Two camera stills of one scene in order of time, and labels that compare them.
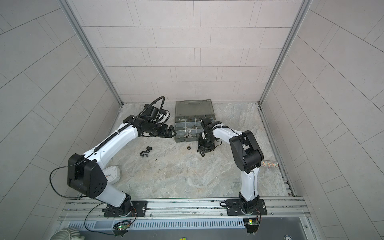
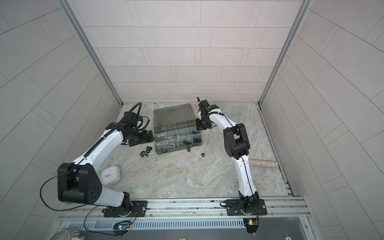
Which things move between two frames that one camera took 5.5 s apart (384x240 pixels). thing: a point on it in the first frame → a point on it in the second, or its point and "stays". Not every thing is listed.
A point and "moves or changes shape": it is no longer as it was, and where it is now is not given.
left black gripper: [164, 133] → [145, 138]
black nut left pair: [148, 149] stays
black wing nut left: [143, 155] stays
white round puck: [112, 174] stays
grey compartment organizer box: [188, 114] moves or changes shape
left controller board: [121, 227] stays
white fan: [68, 233] stays
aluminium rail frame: [278, 208] stays
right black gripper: [201, 145] → [199, 127]
